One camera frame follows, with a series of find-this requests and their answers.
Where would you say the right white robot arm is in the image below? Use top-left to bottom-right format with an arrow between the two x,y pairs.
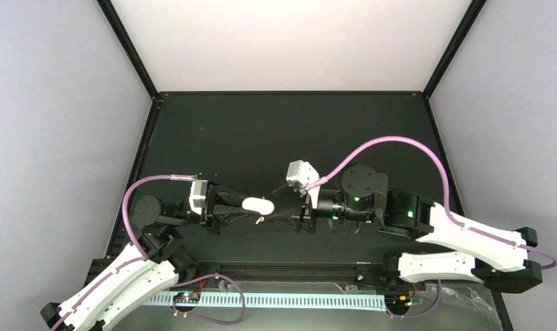
243,161 -> 543,294

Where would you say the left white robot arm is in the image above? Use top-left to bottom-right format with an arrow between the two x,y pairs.
41,174 -> 275,330

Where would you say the small circuit board left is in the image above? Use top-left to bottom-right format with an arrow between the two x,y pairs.
173,291 -> 201,306

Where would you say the small circuit board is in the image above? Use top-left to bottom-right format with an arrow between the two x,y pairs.
385,295 -> 413,306
173,291 -> 201,306

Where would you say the small circuit board right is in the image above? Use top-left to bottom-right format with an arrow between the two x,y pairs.
385,295 -> 413,306

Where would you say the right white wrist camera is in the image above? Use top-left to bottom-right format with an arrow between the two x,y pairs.
285,160 -> 320,209

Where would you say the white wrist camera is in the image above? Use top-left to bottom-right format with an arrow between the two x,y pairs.
285,160 -> 320,209
188,180 -> 208,215

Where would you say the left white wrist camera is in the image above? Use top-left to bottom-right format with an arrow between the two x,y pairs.
188,180 -> 208,215

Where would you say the purple cable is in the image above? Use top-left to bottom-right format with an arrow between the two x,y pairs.
385,279 -> 444,321
171,274 -> 247,326
50,173 -> 199,331
305,135 -> 557,270

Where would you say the black front rail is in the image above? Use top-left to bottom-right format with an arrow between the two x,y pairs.
194,261 -> 382,282

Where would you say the purple cable front left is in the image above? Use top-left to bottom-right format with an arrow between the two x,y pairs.
171,274 -> 247,326

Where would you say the white perforated cable tray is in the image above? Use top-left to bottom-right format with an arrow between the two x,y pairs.
145,291 -> 386,312

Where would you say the purple cable front right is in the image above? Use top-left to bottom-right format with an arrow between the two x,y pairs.
385,279 -> 444,321

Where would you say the left black frame post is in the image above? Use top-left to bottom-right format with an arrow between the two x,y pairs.
97,0 -> 159,99

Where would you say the black frame post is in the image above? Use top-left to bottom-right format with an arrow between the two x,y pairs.
97,0 -> 159,99
423,0 -> 487,99

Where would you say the right black frame post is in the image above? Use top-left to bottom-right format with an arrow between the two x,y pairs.
423,0 -> 487,99

